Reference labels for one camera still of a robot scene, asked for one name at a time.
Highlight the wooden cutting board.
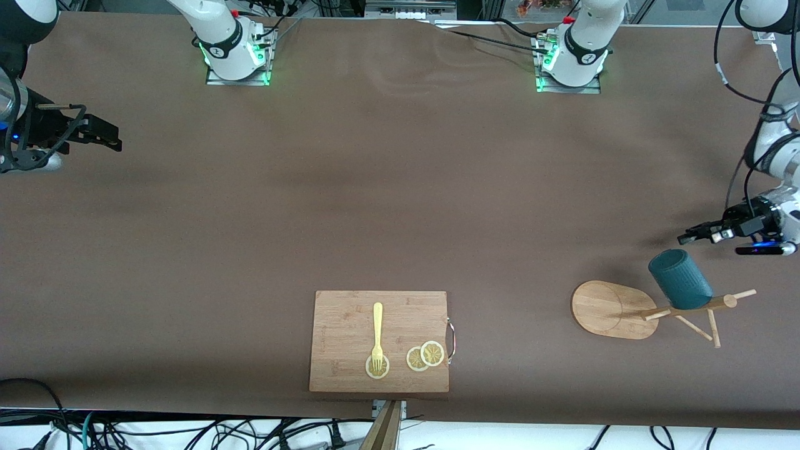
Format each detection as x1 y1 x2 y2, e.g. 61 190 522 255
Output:
309 290 456 394

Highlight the grey power strip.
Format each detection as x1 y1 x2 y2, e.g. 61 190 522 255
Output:
366 0 458 19

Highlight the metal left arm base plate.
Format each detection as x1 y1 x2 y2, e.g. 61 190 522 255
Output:
534 31 603 94

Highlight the wooden post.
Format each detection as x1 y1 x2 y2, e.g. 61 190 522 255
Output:
359 400 404 450

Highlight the yellow plastic fork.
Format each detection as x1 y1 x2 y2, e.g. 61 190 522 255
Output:
371 302 384 373

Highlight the brown table cover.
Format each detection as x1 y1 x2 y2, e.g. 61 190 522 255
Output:
0 11 800 431

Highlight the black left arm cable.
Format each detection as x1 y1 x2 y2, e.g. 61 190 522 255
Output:
713 0 800 216

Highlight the black looped cable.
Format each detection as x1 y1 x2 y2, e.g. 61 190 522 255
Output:
0 377 71 450

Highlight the wooden cup rack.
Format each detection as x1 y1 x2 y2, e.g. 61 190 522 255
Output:
571 279 758 349

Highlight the teal cup yellow inside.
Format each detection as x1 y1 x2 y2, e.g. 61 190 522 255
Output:
647 249 714 311

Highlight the black cable across cover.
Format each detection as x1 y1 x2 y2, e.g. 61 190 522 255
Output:
431 19 554 57

